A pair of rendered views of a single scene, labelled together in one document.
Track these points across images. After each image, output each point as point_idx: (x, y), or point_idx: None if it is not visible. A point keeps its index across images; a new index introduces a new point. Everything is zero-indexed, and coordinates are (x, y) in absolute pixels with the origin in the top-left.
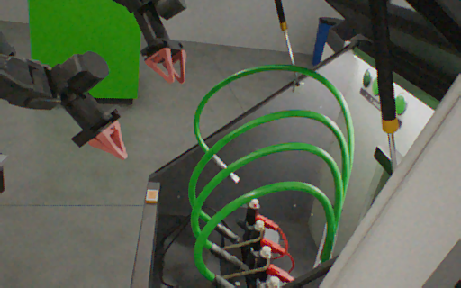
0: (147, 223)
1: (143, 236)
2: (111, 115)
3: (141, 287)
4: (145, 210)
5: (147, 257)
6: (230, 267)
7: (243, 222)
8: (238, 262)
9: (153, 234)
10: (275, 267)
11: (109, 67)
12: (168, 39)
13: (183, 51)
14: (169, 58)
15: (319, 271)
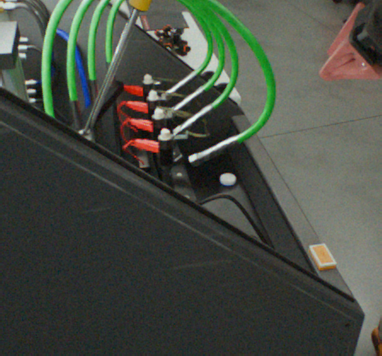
0: (298, 217)
1: (291, 201)
2: (343, 20)
3: (260, 157)
4: (315, 236)
5: (271, 179)
6: (181, 166)
7: (174, 157)
8: (176, 104)
9: (281, 205)
10: (143, 103)
11: None
12: (379, 8)
13: (347, 35)
14: (347, 20)
15: (127, 17)
